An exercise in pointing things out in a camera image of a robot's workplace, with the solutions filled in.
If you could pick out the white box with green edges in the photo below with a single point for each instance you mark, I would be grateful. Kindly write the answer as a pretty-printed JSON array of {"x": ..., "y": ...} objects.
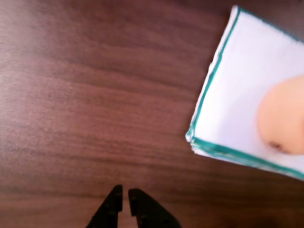
[{"x": 240, "y": 95}]

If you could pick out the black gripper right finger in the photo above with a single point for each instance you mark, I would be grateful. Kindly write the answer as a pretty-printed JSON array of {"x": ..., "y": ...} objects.
[{"x": 149, "y": 211}]

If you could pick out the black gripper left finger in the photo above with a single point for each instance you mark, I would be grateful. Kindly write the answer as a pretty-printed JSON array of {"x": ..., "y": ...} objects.
[{"x": 109, "y": 209}]

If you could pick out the yellow duck toy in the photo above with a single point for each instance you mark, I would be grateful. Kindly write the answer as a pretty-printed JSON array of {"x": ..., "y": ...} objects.
[{"x": 282, "y": 116}]

